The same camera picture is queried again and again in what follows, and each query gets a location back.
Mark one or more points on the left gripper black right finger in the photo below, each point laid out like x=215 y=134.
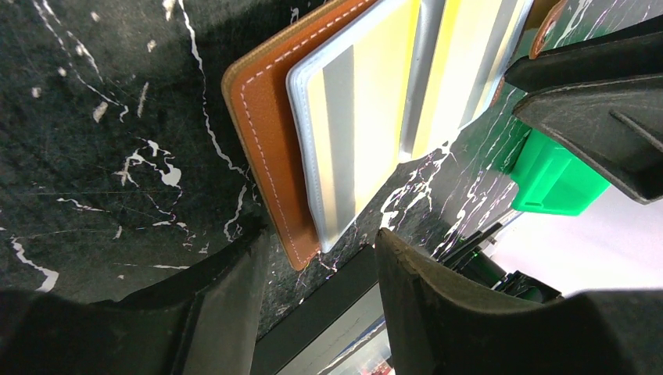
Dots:
x=440 y=322

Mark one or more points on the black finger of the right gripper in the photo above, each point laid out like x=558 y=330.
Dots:
x=630 y=52
x=613 y=126

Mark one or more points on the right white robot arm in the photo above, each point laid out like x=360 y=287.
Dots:
x=615 y=244

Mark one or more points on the black striped gold card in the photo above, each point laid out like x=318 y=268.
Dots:
x=476 y=40

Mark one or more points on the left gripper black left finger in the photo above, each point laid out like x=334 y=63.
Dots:
x=202 y=320

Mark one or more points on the gold credit card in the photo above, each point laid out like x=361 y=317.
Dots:
x=347 y=98

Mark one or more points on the green plastic card tray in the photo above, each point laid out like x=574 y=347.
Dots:
x=548 y=177

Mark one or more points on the brown leather card holder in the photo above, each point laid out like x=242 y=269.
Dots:
x=254 y=89

